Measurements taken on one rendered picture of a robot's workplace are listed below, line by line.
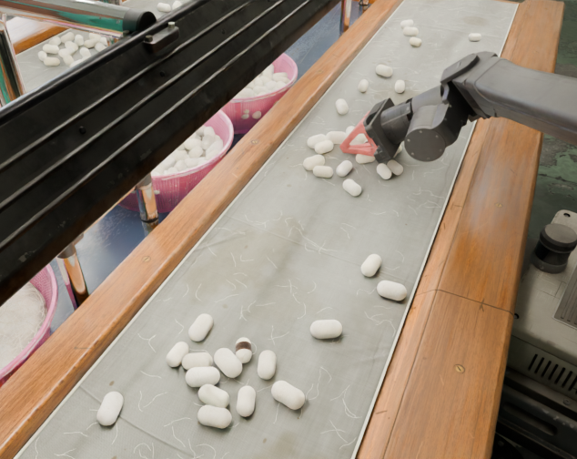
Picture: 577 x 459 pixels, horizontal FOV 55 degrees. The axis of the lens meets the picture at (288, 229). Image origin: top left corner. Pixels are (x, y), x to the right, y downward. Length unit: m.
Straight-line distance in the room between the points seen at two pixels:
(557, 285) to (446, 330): 0.58
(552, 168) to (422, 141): 1.75
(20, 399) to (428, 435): 0.41
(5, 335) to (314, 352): 0.37
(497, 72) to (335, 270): 0.33
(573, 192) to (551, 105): 1.79
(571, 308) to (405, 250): 0.48
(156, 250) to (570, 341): 0.75
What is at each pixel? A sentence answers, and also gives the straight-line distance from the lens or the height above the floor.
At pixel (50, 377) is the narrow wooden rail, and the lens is 0.64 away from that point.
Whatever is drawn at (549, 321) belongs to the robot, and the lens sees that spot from 1.14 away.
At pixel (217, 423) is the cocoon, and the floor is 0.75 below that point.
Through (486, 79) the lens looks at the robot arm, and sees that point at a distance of 0.77.
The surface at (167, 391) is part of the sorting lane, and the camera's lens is 0.63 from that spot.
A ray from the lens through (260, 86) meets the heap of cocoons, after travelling 1.18.
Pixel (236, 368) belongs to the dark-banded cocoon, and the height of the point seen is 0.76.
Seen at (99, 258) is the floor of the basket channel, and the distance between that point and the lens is 0.88.
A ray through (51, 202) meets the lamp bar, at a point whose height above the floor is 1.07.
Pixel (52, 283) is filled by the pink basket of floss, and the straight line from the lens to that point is 0.73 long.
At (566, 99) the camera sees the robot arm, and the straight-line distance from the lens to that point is 0.63.
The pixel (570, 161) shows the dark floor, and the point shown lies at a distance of 2.60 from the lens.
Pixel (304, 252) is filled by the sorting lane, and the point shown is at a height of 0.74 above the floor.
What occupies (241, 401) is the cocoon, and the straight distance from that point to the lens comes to 0.59.
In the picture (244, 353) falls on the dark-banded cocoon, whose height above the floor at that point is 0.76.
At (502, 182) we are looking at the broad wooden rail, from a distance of 0.92.
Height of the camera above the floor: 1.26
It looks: 41 degrees down
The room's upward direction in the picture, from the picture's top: 2 degrees clockwise
